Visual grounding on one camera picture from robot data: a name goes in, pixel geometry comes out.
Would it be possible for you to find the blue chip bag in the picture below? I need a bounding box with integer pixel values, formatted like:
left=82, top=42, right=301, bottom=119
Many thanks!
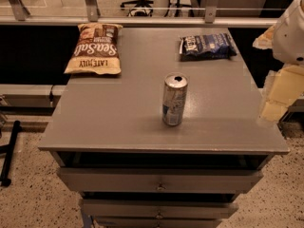
left=180, top=33, right=237, bottom=61

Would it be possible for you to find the black office chair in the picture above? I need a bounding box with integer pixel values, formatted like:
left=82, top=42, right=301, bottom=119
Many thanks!
left=120, top=0, right=153, bottom=17

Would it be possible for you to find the brown sea salt chip bag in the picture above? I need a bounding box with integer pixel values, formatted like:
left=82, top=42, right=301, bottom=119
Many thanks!
left=65, top=23, right=123, bottom=75

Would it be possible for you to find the black stand leg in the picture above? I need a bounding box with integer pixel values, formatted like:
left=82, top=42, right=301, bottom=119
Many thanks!
left=0, top=121, right=22, bottom=187

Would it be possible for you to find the grey drawer cabinet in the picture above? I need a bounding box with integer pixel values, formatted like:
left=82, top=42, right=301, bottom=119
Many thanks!
left=40, top=28, right=288, bottom=228

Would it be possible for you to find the top grey drawer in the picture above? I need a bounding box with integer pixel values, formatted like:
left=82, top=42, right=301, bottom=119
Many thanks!
left=58, top=168, right=263, bottom=194

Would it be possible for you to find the middle grey drawer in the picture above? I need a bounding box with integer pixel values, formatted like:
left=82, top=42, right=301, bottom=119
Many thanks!
left=81, top=199, right=238, bottom=219

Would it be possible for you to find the grey drawer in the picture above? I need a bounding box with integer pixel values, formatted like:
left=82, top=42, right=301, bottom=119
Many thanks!
left=81, top=199, right=238, bottom=219
left=58, top=168, right=263, bottom=194

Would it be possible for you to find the silver blue drink can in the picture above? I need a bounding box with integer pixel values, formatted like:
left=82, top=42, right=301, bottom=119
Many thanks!
left=162, top=72, right=188, bottom=126

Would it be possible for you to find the metal railing frame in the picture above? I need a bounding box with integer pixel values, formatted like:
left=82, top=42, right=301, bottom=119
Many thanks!
left=0, top=0, right=276, bottom=28

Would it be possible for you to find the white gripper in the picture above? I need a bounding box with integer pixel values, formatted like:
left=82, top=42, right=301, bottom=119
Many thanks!
left=253, top=0, right=304, bottom=122

